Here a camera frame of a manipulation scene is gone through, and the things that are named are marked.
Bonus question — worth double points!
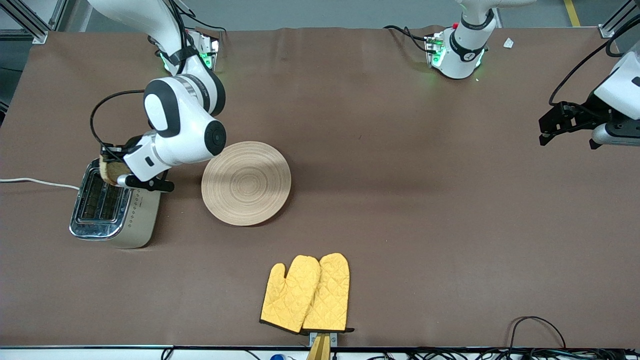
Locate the white toaster power cable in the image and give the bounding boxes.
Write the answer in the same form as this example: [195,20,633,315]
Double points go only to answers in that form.
[0,177,81,191]

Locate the brown bread slice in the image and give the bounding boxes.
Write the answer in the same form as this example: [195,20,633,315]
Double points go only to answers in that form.
[99,154,132,187]

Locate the yellow quilted oven mitt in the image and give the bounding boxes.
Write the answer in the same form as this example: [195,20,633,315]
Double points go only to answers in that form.
[301,252,355,334]
[260,255,321,334]

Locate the black arm base cable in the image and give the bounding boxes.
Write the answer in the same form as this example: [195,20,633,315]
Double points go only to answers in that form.
[383,25,432,54]
[180,10,227,34]

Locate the aluminium frame post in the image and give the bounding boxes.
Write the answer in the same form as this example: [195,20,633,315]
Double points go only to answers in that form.
[0,0,69,45]
[598,0,640,39]

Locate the black left arm base cable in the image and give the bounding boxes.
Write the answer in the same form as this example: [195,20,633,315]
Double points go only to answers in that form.
[383,25,432,54]

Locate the black cable bundle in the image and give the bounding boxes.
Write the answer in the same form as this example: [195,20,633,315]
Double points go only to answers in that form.
[367,348,640,360]

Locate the silver beige two-slot toaster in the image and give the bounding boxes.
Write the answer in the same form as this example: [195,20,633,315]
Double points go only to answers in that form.
[69,159,163,249]

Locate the black looped cable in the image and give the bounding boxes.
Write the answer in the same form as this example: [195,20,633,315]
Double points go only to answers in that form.
[509,316,567,351]

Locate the brown table cover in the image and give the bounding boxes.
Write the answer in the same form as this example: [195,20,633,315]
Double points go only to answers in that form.
[0,26,640,348]

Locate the round wooden plate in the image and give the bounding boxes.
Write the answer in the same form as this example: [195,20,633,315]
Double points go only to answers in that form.
[201,141,292,227]

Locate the metal bracket with tan post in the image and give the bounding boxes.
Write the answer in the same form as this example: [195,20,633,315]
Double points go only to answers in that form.
[306,331,339,360]

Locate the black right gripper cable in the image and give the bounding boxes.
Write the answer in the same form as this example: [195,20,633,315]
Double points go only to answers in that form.
[90,90,147,152]

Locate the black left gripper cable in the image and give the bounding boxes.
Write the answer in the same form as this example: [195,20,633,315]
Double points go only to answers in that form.
[549,15,640,106]

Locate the black right arm base cable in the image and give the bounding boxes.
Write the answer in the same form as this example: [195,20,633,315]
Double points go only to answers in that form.
[180,10,227,34]

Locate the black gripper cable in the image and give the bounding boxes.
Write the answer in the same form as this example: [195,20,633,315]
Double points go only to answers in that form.
[90,90,147,152]
[549,15,640,106]

